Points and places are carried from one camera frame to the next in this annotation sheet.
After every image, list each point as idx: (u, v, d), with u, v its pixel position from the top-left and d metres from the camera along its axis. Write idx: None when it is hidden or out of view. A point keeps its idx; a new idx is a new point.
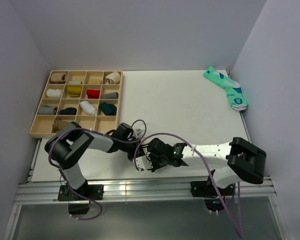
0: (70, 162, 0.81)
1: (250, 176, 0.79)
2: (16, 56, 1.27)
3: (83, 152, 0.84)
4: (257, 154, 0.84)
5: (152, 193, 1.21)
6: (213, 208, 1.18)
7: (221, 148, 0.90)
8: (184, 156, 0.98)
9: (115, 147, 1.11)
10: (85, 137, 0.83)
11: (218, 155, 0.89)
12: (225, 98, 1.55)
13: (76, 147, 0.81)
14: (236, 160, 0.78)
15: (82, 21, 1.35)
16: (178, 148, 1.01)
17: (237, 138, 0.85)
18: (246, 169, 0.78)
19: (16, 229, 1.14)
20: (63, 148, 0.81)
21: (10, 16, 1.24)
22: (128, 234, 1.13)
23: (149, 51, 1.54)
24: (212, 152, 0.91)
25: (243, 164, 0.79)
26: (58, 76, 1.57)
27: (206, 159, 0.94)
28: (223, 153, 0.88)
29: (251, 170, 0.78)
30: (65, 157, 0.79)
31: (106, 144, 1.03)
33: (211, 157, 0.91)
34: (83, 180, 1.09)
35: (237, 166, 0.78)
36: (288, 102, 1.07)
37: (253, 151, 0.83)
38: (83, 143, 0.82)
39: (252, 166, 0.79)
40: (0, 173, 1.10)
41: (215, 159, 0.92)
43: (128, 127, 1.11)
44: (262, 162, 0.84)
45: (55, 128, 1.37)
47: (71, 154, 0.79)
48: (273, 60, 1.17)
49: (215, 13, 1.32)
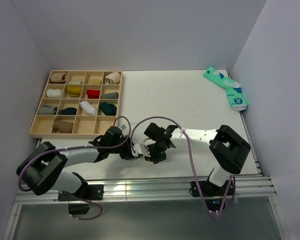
0: (44, 189, 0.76)
1: (230, 164, 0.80)
2: (16, 56, 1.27)
3: (57, 176, 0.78)
4: (241, 145, 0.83)
5: (152, 193, 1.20)
6: (213, 209, 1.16)
7: (207, 133, 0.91)
8: (173, 137, 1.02)
9: (102, 155, 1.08)
10: (56, 160, 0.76)
11: (203, 139, 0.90)
12: (225, 98, 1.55)
13: (48, 172, 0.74)
14: (217, 144, 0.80)
15: (82, 21, 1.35)
16: (168, 129, 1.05)
17: (224, 125, 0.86)
18: (225, 155, 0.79)
19: (16, 229, 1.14)
20: (35, 174, 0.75)
21: (10, 16, 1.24)
22: (128, 234, 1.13)
23: (149, 51, 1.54)
24: (198, 136, 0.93)
25: (224, 150, 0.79)
26: (58, 76, 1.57)
27: (192, 142, 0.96)
28: (208, 138, 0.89)
29: (230, 158, 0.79)
30: (36, 184, 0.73)
31: (91, 154, 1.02)
33: (196, 140, 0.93)
34: (79, 183, 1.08)
35: (217, 150, 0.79)
36: (288, 102, 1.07)
37: (238, 141, 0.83)
38: (55, 167, 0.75)
39: (233, 154, 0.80)
40: (0, 173, 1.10)
41: (200, 143, 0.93)
43: (116, 132, 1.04)
44: (245, 155, 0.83)
45: (55, 128, 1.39)
47: (42, 180, 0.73)
48: (273, 60, 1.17)
49: (215, 13, 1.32)
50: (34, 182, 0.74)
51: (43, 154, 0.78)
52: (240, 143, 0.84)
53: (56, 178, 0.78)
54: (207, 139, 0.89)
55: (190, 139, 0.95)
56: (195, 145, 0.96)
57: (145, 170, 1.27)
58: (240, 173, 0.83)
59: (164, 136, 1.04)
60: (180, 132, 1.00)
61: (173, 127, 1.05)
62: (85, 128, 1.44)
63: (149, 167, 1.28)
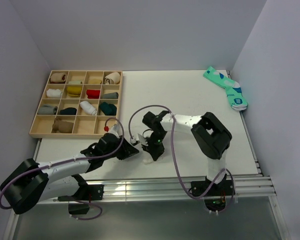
0: (25, 207, 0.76)
1: (209, 147, 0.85)
2: (16, 56, 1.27)
3: (38, 196, 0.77)
4: (222, 132, 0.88)
5: (152, 193, 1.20)
6: (213, 209, 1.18)
7: (193, 118, 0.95)
8: (163, 120, 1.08)
9: (95, 165, 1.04)
10: (37, 181, 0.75)
11: (187, 123, 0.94)
12: (225, 98, 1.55)
13: (28, 193, 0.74)
14: (199, 128, 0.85)
15: (82, 21, 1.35)
16: (160, 114, 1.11)
17: (208, 113, 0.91)
18: (205, 138, 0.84)
19: (16, 229, 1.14)
20: (16, 193, 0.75)
21: (10, 16, 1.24)
22: (128, 234, 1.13)
23: (149, 51, 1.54)
24: (184, 120, 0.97)
25: (204, 133, 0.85)
26: (58, 76, 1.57)
27: (179, 126, 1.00)
28: (192, 122, 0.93)
29: (209, 141, 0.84)
30: (17, 205, 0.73)
31: (82, 167, 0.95)
33: (182, 125, 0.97)
34: (77, 186, 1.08)
35: (198, 133, 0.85)
36: (288, 102, 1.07)
37: (220, 128, 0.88)
38: (36, 188, 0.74)
39: (212, 138, 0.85)
40: (0, 173, 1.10)
41: (185, 127, 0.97)
43: (108, 141, 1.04)
44: (225, 141, 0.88)
45: (55, 128, 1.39)
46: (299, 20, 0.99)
47: (22, 201, 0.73)
48: (272, 60, 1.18)
49: (215, 13, 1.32)
50: (15, 200, 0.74)
51: (25, 174, 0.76)
52: (221, 130, 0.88)
53: (38, 196, 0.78)
54: (190, 123, 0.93)
55: (177, 122, 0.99)
56: (181, 128, 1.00)
57: (146, 170, 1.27)
58: (219, 157, 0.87)
59: (155, 119, 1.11)
60: (170, 116, 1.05)
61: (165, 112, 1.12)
62: (85, 127, 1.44)
63: (149, 167, 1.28)
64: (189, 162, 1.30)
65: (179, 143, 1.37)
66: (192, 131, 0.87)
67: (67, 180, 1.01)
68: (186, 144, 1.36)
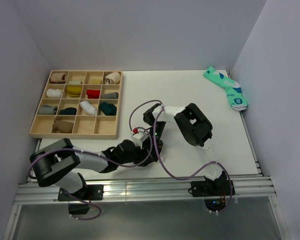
0: (48, 182, 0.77)
1: (190, 135, 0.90)
2: (16, 56, 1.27)
3: (63, 175, 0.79)
4: (203, 122, 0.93)
5: (152, 193, 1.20)
6: (213, 208, 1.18)
7: (178, 108, 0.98)
8: (153, 112, 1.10)
9: (108, 169, 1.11)
10: (69, 161, 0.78)
11: (173, 113, 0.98)
12: (225, 98, 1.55)
13: (58, 168, 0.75)
14: (181, 116, 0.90)
15: (82, 21, 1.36)
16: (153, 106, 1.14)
17: (191, 104, 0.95)
18: (185, 126, 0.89)
19: (16, 230, 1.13)
20: (45, 165, 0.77)
21: (10, 16, 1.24)
22: (129, 234, 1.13)
23: (149, 51, 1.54)
24: (170, 110, 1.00)
25: (185, 121, 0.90)
26: (58, 76, 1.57)
27: (165, 115, 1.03)
28: (176, 112, 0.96)
29: (190, 129, 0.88)
30: (43, 176, 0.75)
31: (100, 166, 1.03)
33: (168, 114, 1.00)
34: (81, 184, 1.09)
35: (179, 121, 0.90)
36: (288, 101, 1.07)
37: (201, 118, 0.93)
38: (67, 166, 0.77)
39: (193, 126, 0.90)
40: (0, 173, 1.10)
41: (171, 116, 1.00)
43: (125, 149, 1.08)
44: (206, 130, 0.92)
45: (55, 128, 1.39)
46: (299, 20, 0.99)
47: (50, 174, 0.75)
48: (272, 60, 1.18)
49: (215, 13, 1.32)
50: (42, 173, 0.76)
51: (61, 150, 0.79)
52: (201, 120, 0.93)
53: (62, 175, 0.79)
54: (176, 112, 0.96)
55: (164, 112, 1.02)
56: (167, 117, 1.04)
57: (146, 170, 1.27)
58: (201, 145, 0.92)
59: (148, 111, 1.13)
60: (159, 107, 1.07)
61: (157, 105, 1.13)
62: (85, 127, 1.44)
63: (149, 167, 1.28)
64: (189, 162, 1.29)
65: (179, 143, 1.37)
66: (175, 118, 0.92)
67: (76, 177, 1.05)
68: (186, 144, 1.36)
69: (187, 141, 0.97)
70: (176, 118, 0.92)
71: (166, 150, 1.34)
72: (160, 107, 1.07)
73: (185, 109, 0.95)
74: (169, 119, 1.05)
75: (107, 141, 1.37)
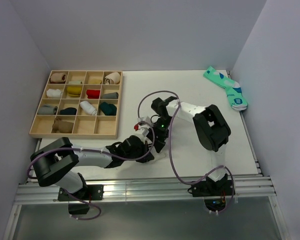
0: (49, 182, 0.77)
1: (207, 139, 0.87)
2: (16, 56, 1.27)
3: (63, 175, 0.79)
4: (221, 126, 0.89)
5: (152, 193, 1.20)
6: (213, 208, 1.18)
7: (197, 108, 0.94)
8: (168, 105, 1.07)
9: (114, 163, 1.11)
10: (68, 160, 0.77)
11: (191, 112, 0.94)
12: (225, 98, 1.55)
13: (58, 167, 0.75)
14: (200, 117, 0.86)
15: (82, 21, 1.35)
16: (168, 99, 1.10)
17: (213, 106, 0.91)
18: (204, 129, 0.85)
19: (16, 230, 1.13)
20: (46, 165, 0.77)
21: (10, 16, 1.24)
22: (128, 234, 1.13)
23: (148, 51, 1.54)
24: (188, 109, 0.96)
25: (205, 125, 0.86)
26: (58, 76, 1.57)
27: (182, 112, 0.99)
28: (195, 112, 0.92)
29: (208, 133, 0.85)
30: (43, 176, 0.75)
31: (104, 161, 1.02)
33: (185, 112, 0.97)
34: (81, 183, 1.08)
35: (198, 123, 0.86)
36: (289, 101, 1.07)
37: (220, 122, 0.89)
38: (66, 166, 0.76)
39: (211, 130, 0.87)
40: (0, 173, 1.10)
41: (187, 115, 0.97)
43: (133, 144, 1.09)
44: (223, 135, 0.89)
45: (55, 128, 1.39)
46: (299, 20, 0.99)
47: (50, 174, 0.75)
48: (272, 60, 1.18)
49: (215, 13, 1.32)
50: (42, 174, 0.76)
51: (60, 149, 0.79)
52: (221, 125, 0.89)
53: (63, 175, 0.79)
54: (194, 112, 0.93)
55: (180, 109, 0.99)
56: (183, 115, 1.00)
57: (146, 170, 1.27)
58: (215, 150, 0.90)
59: (161, 104, 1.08)
60: (175, 103, 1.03)
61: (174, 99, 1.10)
62: (85, 127, 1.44)
63: (149, 166, 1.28)
64: (189, 161, 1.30)
65: (180, 143, 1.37)
66: (194, 119, 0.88)
67: (76, 175, 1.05)
68: (186, 143, 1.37)
69: (201, 142, 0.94)
70: (194, 120, 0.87)
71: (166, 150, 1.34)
72: (176, 103, 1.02)
73: (205, 111, 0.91)
74: (185, 117, 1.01)
75: (107, 141, 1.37)
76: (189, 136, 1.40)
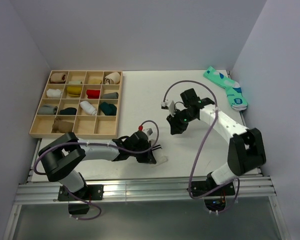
0: (58, 177, 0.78)
1: (238, 163, 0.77)
2: (16, 56, 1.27)
3: (72, 169, 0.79)
4: (257, 155, 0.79)
5: (152, 193, 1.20)
6: (213, 208, 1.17)
7: (237, 126, 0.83)
8: (204, 108, 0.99)
9: (121, 156, 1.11)
10: (75, 154, 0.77)
11: (228, 128, 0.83)
12: (225, 98, 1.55)
13: (65, 162, 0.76)
14: (239, 141, 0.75)
15: (82, 21, 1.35)
16: (203, 100, 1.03)
17: (258, 131, 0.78)
18: (238, 154, 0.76)
19: (16, 230, 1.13)
20: (53, 161, 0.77)
21: (10, 16, 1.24)
22: (128, 234, 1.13)
23: (148, 51, 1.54)
24: (226, 123, 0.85)
25: (242, 150, 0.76)
26: (58, 76, 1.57)
27: (218, 125, 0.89)
28: (233, 130, 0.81)
29: (240, 159, 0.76)
30: (52, 172, 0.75)
31: (110, 154, 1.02)
33: (222, 126, 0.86)
34: (82, 184, 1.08)
35: (236, 146, 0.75)
36: (289, 101, 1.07)
37: (258, 151, 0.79)
38: (73, 160, 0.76)
39: (245, 157, 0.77)
40: (0, 173, 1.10)
41: (223, 129, 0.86)
43: (141, 139, 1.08)
44: (255, 164, 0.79)
45: (55, 128, 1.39)
46: None
47: (59, 170, 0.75)
48: (272, 59, 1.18)
49: (215, 13, 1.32)
50: (50, 169, 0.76)
51: (66, 144, 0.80)
52: (257, 153, 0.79)
53: (71, 170, 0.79)
54: (231, 129, 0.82)
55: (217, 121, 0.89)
56: (219, 129, 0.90)
57: (146, 170, 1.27)
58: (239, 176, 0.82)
59: (196, 104, 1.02)
60: (212, 110, 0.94)
61: (210, 103, 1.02)
62: (85, 127, 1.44)
63: (149, 166, 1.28)
64: (189, 161, 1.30)
65: (180, 143, 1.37)
66: (231, 139, 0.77)
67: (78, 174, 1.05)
68: (186, 144, 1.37)
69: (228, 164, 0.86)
70: (231, 140, 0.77)
71: (166, 150, 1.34)
72: (213, 110, 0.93)
73: (245, 133, 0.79)
74: (220, 131, 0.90)
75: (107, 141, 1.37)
76: (189, 136, 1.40)
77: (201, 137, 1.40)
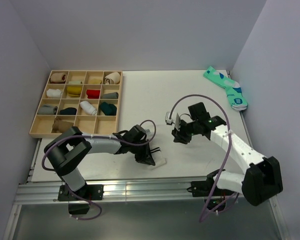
0: (66, 171, 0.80)
1: (256, 194, 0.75)
2: (16, 56, 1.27)
3: (79, 162, 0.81)
4: (274, 185, 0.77)
5: (152, 193, 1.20)
6: (213, 209, 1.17)
7: (252, 153, 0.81)
8: (216, 130, 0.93)
9: (123, 148, 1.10)
10: (82, 146, 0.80)
11: (244, 156, 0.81)
12: (225, 98, 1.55)
13: (73, 155, 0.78)
14: (257, 174, 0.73)
15: (82, 21, 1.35)
16: (214, 120, 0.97)
17: (275, 160, 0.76)
18: (256, 186, 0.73)
19: (16, 230, 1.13)
20: (61, 155, 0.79)
21: (10, 16, 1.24)
22: (128, 234, 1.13)
23: (148, 50, 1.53)
24: (241, 150, 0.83)
25: (259, 180, 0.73)
26: (58, 76, 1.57)
27: (232, 151, 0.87)
28: (249, 158, 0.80)
29: (258, 191, 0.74)
30: (60, 165, 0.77)
31: (113, 147, 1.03)
33: (237, 153, 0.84)
34: (83, 182, 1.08)
35: (253, 178, 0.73)
36: (289, 101, 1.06)
37: (275, 181, 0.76)
38: (80, 152, 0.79)
39: (263, 189, 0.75)
40: (0, 173, 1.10)
41: (238, 156, 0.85)
43: (141, 131, 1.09)
44: (272, 194, 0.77)
45: (55, 128, 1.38)
46: None
47: (67, 162, 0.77)
48: (272, 59, 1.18)
49: (215, 13, 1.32)
50: (58, 164, 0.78)
51: (72, 137, 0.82)
52: (275, 183, 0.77)
53: (78, 163, 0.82)
54: (248, 158, 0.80)
55: (232, 148, 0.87)
56: (233, 154, 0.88)
57: (146, 170, 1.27)
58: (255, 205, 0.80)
59: (207, 125, 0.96)
60: (224, 132, 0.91)
61: (221, 123, 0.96)
62: (85, 127, 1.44)
63: (149, 166, 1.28)
64: (189, 161, 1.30)
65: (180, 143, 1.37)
66: (248, 171, 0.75)
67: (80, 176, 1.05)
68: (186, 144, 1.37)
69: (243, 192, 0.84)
70: (248, 170, 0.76)
71: (166, 150, 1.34)
72: (226, 133, 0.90)
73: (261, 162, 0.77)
74: (233, 156, 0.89)
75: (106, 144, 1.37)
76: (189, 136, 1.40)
77: (201, 137, 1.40)
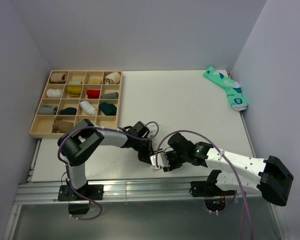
0: (80, 160, 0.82)
1: (276, 196, 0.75)
2: (16, 56, 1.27)
3: (92, 152, 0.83)
4: (286, 178, 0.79)
5: (152, 193, 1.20)
6: (213, 208, 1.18)
7: (254, 163, 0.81)
8: (209, 158, 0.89)
9: (129, 143, 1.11)
10: (95, 137, 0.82)
11: (249, 169, 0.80)
12: (225, 98, 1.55)
13: (87, 145, 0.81)
14: (268, 178, 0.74)
15: (82, 22, 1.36)
16: (201, 148, 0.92)
17: (272, 157, 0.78)
18: (275, 190, 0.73)
19: (16, 230, 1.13)
20: (75, 145, 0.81)
21: (10, 16, 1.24)
22: (128, 234, 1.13)
23: (148, 51, 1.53)
24: (243, 164, 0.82)
25: (274, 183, 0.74)
26: (58, 76, 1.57)
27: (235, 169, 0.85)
28: (255, 170, 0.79)
29: (279, 192, 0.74)
30: (75, 155, 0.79)
31: (120, 140, 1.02)
33: (241, 169, 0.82)
34: (85, 181, 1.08)
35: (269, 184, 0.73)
36: (289, 101, 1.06)
37: (285, 173, 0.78)
38: (94, 142, 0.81)
39: (281, 188, 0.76)
40: (0, 173, 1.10)
41: (242, 171, 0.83)
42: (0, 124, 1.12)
43: (145, 126, 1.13)
44: (289, 187, 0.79)
45: (55, 128, 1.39)
46: None
47: (81, 152, 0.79)
48: (272, 60, 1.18)
49: (215, 13, 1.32)
50: (72, 154, 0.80)
51: (85, 128, 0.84)
52: (285, 176, 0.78)
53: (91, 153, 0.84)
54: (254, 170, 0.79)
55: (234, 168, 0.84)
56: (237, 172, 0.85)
57: (146, 170, 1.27)
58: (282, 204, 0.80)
59: (197, 155, 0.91)
60: (217, 154, 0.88)
61: (208, 147, 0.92)
62: None
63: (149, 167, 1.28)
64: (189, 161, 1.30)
65: None
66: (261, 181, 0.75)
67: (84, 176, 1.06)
68: None
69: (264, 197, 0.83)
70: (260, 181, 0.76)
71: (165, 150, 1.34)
72: (219, 154, 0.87)
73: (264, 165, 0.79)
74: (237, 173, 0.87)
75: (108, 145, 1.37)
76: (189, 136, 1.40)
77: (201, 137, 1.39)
